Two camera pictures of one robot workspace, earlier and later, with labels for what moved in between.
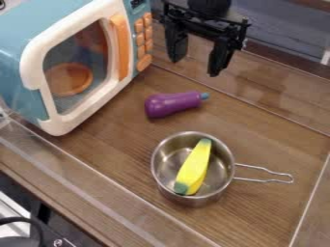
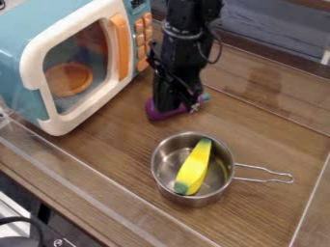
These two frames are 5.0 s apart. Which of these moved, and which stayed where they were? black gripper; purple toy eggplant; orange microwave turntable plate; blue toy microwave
Moved: black gripper
Stayed: orange microwave turntable plate; purple toy eggplant; blue toy microwave
